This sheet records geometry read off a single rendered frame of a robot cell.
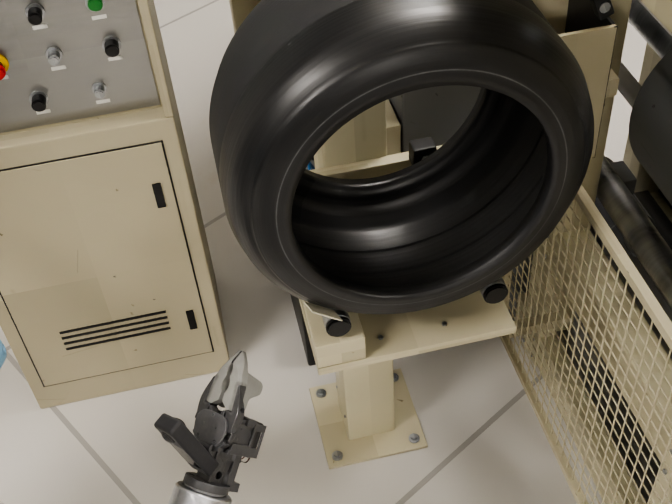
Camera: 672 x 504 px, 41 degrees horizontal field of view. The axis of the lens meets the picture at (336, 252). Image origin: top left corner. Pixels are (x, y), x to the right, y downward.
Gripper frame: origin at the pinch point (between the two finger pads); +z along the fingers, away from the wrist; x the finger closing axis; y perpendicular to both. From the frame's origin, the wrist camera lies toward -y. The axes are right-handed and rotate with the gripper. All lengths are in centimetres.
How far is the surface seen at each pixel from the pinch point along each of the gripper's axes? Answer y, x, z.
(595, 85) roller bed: 49, 17, 67
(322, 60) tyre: -17.3, 17.3, 40.8
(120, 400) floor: 64, -112, -25
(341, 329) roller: 21.0, -0.3, 9.4
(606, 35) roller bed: 42, 20, 73
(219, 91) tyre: -14.2, -6.2, 37.2
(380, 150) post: 33, -16, 45
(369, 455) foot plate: 98, -48, -17
